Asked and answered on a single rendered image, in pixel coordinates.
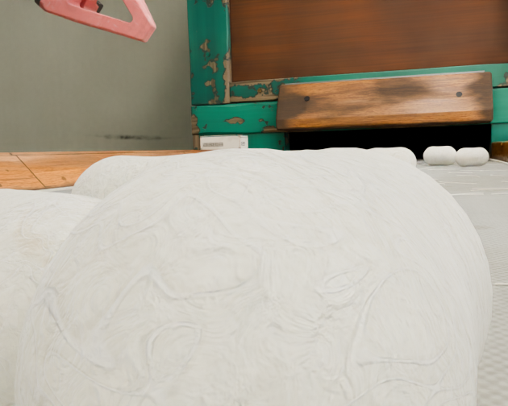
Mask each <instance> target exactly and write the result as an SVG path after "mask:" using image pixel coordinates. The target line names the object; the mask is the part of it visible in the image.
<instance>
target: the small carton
mask: <svg viewBox="0 0 508 406"><path fill-rule="evenodd" d="M200 147H201V150H220V149H231V148H248V136H247V135H213V136H200Z"/></svg>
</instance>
